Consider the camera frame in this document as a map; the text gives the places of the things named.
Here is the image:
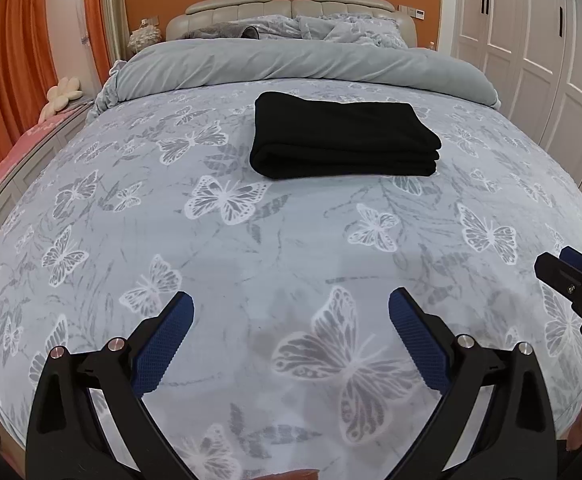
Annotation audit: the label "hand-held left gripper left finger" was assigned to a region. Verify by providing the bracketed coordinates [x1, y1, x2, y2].
[27, 290, 207, 480]

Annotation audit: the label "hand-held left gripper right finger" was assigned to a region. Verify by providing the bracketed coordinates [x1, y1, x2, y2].
[386, 287, 557, 480]

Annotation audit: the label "black pants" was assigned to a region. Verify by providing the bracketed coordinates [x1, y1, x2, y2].
[249, 91, 443, 180]

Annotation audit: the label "person's left hand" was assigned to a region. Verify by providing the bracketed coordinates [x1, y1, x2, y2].
[266, 468, 322, 480]

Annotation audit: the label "bed with butterfly sheet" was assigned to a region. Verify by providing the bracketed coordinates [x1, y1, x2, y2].
[0, 77, 582, 480]

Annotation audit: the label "white drawer cabinet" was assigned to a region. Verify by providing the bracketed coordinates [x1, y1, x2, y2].
[0, 105, 95, 272]

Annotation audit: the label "white wardrobe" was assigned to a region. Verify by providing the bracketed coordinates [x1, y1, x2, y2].
[441, 0, 582, 187]

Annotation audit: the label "pink seat cushion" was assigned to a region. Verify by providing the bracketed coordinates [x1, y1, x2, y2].
[0, 104, 89, 228]

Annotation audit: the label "cream flower-shaped cushion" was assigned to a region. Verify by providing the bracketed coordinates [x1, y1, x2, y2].
[39, 76, 84, 121]

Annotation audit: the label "white bedside ornament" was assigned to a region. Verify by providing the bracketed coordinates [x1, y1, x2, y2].
[129, 25, 162, 59]

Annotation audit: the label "plain grey duvet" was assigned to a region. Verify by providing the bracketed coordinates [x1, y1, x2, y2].
[87, 37, 501, 122]

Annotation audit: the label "dark grey cloth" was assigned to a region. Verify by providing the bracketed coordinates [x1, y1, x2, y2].
[178, 23, 261, 41]

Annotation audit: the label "butterfly printed grey pillow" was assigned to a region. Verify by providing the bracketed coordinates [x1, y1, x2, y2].
[236, 14, 408, 51]

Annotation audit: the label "orange curtain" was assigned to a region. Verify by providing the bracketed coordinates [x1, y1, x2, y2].
[0, 0, 112, 202]

